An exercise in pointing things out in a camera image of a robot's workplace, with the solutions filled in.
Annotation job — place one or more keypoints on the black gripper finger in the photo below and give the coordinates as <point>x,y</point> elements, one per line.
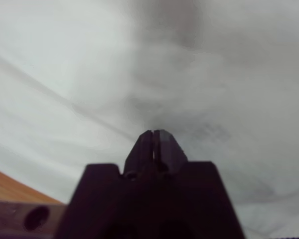
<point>140,154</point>
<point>169,154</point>

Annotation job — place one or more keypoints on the white t-shirt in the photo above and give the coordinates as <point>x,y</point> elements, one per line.
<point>89,74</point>

